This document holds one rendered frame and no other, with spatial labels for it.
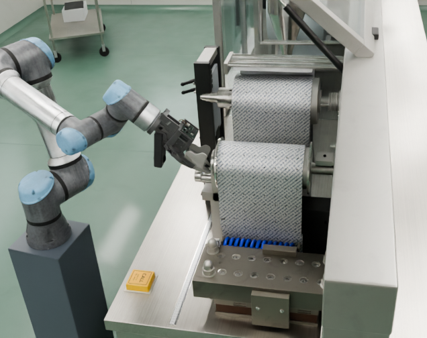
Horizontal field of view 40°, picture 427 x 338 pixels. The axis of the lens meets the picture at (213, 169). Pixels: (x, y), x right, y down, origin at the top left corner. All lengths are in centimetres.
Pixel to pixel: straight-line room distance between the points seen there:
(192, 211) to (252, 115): 48
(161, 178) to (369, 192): 321
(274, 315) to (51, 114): 82
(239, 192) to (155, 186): 229
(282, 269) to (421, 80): 64
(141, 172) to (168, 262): 224
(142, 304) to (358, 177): 104
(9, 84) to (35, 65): 15
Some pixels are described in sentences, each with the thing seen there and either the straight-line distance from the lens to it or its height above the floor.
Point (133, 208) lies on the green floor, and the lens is 374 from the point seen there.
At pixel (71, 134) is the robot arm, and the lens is 163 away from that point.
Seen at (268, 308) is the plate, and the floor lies 98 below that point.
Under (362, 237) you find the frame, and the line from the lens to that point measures 76.
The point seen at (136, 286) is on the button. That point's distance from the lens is 180.
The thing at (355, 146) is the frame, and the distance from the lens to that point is 95.
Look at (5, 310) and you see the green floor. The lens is 326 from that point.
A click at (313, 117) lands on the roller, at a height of 131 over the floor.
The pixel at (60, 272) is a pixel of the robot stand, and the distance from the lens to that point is 204.
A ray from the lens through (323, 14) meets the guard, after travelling 126.
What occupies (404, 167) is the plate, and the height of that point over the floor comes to 144.
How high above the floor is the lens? 212
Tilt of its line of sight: 32 degrees down
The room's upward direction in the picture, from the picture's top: 4 degrees counter-clockwise
